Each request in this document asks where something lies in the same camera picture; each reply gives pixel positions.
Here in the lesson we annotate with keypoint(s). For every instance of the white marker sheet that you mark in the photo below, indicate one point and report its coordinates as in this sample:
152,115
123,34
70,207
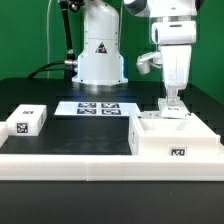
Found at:
109,109

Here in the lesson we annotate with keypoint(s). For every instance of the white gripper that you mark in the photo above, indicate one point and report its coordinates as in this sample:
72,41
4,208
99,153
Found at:
174,40

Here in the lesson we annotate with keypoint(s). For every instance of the white fence frame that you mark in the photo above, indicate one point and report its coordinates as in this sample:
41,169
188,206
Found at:
111,168

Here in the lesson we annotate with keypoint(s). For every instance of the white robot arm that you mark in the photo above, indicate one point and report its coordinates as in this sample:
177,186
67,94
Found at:
100,62

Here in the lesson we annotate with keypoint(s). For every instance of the white cabinet body box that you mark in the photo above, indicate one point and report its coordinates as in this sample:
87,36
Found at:
158,137

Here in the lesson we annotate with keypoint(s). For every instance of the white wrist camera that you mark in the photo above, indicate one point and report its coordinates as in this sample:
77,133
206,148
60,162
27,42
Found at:
146,61

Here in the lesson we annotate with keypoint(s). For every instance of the white cabinet top block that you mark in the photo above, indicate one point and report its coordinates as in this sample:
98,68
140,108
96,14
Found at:
27,120

